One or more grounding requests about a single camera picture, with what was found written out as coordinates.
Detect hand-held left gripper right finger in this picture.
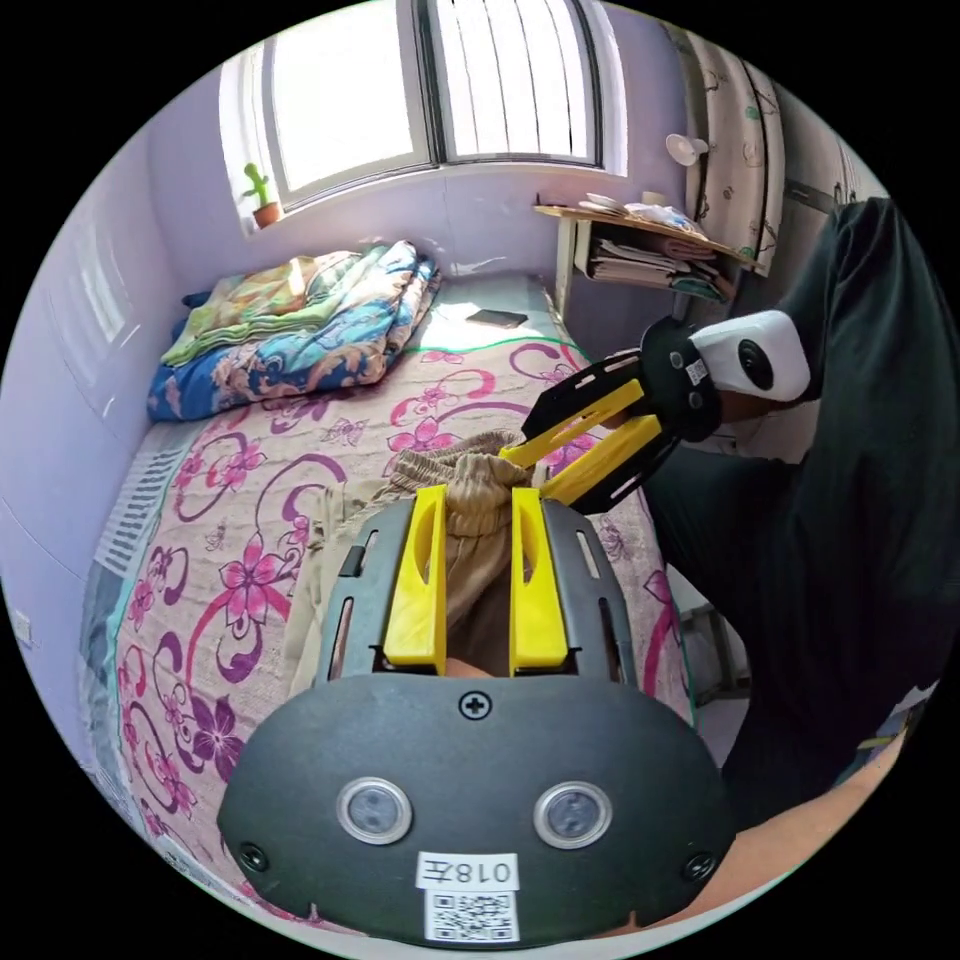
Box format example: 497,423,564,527
509,487,570,677

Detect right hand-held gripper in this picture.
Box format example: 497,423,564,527
497,314,725,517

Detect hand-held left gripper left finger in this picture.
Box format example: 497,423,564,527
383,485,450,674

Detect yellow long pants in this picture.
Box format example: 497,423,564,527
288,429,545,699

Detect person's left forearm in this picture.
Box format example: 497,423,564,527
659,738,913,935

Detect person's right hand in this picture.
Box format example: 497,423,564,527
719,391,781,435

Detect bed with floral sheet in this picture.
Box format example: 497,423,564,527
78,273,699,935

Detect wooden shelf with papers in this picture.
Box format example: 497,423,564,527
533,191,768,318

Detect person's body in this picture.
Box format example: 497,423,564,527
641,196,948,830

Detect blue floral folded quilt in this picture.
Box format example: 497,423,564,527
146,239,444,423

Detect printed curtain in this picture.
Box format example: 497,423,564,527
674,26,789,264

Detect green orange folded quilt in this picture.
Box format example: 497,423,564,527
159,253,363,369

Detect potted cactus plant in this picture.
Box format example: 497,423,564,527
239,161,285,231

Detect window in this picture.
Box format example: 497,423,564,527
217,0,631,220

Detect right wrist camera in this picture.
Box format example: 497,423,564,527
688,309,813,404

